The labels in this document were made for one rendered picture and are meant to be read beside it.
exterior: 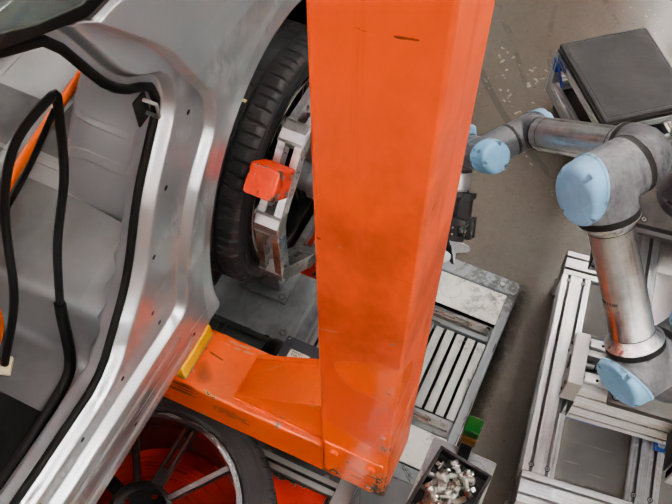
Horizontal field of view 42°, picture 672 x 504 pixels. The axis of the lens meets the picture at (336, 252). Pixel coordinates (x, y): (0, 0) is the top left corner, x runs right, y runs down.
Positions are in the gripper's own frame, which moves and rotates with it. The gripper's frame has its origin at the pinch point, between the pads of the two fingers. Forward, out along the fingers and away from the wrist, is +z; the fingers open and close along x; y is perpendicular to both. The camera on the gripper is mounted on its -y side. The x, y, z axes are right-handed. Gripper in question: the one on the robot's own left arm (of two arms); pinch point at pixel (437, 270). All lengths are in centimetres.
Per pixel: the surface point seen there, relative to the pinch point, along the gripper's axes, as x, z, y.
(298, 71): -21, -45, -29
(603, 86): 125, -42, 3
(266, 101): -31, -38, -31
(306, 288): 35, 24, -58
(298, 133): -27.6, -31.8, -24.1
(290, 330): 23, 35, -56
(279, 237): -27.6, -7.8, -27.7
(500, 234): 105, 12, -21
